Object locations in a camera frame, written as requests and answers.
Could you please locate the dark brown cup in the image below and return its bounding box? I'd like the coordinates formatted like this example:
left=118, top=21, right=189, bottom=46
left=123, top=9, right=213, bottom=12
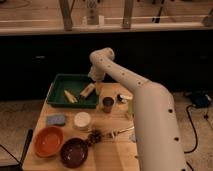
left=102, top=97, right=114, bottom=113

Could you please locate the orange bowl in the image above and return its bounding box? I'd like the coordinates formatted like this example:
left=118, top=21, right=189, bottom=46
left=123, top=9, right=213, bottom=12
left=34, top=126, right=64, bottom=158

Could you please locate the black floor cable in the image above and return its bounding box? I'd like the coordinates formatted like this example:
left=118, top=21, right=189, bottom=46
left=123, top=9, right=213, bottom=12
left=183, top=104, right=200, bottom=155

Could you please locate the white round container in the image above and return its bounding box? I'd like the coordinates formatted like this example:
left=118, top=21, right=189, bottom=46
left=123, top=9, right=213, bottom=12
left=73, top=112, right=91, bottom=130

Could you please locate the grey blue sponge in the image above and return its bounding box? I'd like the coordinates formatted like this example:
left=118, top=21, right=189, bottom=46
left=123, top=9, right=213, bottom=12
left=46, top=115, right=65, bottom=126

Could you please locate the beige eraser block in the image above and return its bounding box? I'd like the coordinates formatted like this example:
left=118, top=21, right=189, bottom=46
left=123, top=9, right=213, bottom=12
left=80, top=83, right=95, bottom=98

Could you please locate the wooden table leg right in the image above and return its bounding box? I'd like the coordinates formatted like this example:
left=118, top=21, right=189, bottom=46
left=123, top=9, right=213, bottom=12
left=122, top=0, right=134, bottom=29

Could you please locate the small black white object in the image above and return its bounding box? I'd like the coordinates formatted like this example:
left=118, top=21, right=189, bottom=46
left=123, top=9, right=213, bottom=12
left=117, top=94, right=132, bottom=103

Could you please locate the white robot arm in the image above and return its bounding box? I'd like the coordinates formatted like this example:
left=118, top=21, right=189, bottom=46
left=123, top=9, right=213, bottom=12
left=88, top=48, right=187, bottom=171

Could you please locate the dark blue floor object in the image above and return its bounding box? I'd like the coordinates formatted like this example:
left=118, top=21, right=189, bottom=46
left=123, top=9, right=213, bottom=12
left=190, top=92, right=211, bottom=108

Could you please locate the dark maroon bowl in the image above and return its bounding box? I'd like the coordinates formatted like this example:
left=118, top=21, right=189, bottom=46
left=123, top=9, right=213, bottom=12
left=60, top=138, right=88, bottom=169

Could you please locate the brush with dark bristles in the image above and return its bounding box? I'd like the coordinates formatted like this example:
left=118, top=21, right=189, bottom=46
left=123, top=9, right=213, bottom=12
left=86, top=126, right=134, bottom=146

